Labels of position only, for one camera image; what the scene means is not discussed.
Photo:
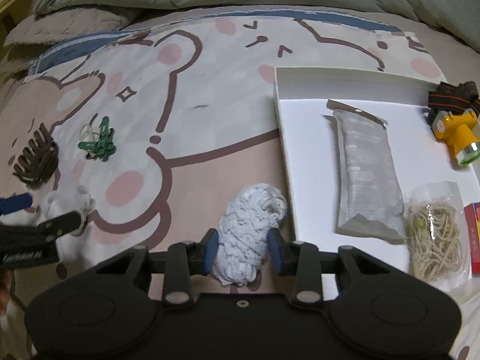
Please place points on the bag of rubber bands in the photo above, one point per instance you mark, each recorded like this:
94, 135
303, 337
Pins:
435, 232

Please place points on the colourful card box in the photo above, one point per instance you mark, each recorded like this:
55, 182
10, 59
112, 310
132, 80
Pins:
474, 240

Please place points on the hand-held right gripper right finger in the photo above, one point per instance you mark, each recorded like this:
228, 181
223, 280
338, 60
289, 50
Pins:
275, 251

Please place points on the green plastic clips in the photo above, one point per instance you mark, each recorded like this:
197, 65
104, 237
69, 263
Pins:
100, 146

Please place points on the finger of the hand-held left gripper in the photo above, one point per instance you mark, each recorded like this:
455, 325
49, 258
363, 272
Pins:
15, 203
60, 223

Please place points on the white cardboard box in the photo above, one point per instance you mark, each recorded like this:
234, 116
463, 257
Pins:
307, 138

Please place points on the grey foil packet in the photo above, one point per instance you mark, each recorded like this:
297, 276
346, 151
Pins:
363, 165

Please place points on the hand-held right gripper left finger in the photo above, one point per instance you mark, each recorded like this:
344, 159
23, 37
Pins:
210, 251

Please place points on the beige fuzzy pillow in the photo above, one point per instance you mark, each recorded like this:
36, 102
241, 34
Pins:
75, 22

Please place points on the brown hair claw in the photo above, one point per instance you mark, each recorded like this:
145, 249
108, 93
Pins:
35, 153

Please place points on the bear printed blanket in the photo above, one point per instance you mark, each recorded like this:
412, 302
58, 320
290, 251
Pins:
206, 82

